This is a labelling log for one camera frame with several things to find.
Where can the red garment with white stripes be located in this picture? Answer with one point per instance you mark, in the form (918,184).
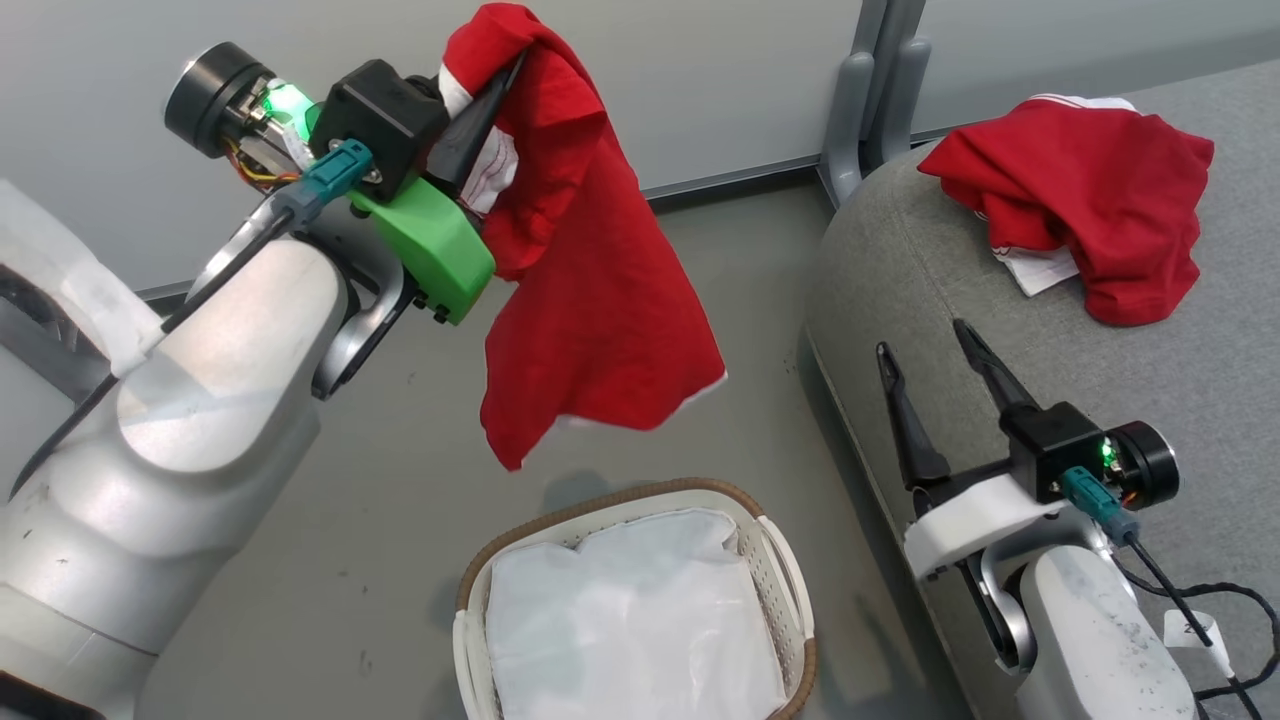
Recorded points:
(1090,180)

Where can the white laundry basket brown rim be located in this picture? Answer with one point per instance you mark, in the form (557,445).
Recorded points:
(785,590)

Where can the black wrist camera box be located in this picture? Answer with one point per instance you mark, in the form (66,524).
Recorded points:
(385,115)
(1050,445)

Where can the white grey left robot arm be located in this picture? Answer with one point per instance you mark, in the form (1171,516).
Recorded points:
(200,450)

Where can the translucent white plastic cover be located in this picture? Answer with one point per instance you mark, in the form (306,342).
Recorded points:
(60,270)

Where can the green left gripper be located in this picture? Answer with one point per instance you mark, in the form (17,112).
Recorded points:
(440,250)

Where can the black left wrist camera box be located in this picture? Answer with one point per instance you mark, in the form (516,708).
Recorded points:
(385,115)

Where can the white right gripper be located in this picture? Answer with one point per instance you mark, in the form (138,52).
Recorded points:
(980,520)

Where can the grey partition upright post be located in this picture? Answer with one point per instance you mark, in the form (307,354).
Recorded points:
(850,120)
(905,90)

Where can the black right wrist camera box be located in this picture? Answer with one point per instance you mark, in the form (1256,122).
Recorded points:
(1050,445)

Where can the grey fabric sofa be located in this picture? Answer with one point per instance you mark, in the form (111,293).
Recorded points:
(920,290)

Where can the white basket liner cloth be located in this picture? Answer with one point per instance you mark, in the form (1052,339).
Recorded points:
(630,620)

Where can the plain red garment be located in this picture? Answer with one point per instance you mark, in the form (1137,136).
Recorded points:
(590,300)

